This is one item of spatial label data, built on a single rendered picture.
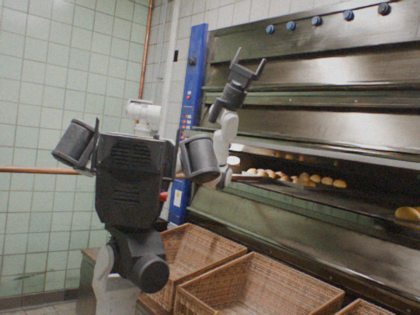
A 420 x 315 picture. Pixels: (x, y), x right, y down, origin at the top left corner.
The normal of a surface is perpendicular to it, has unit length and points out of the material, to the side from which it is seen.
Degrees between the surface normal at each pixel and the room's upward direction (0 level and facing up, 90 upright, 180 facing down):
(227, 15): 90
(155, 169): 90
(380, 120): 70
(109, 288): 19
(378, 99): 90
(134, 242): 45
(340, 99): 90
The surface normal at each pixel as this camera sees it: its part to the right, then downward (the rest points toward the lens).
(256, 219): -0.70, -0.40
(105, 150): 0.05, 0.07
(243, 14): -0.79, -0.07
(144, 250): 0.51, -0.61
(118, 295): 0.61, 0.02
